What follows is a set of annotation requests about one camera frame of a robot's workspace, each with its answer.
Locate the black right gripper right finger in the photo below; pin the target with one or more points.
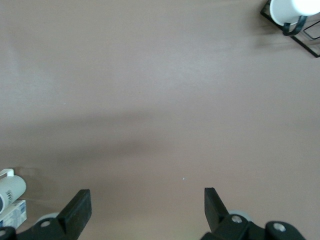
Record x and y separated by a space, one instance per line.
216 215

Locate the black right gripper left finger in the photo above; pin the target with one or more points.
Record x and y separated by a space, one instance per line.
75 212

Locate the blue milk carton green cap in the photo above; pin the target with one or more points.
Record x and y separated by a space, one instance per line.
17 212

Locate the cream mug with print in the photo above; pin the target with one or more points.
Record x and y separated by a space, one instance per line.
12 190

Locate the brown table cover cloth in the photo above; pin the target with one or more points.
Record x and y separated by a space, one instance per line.
160 100

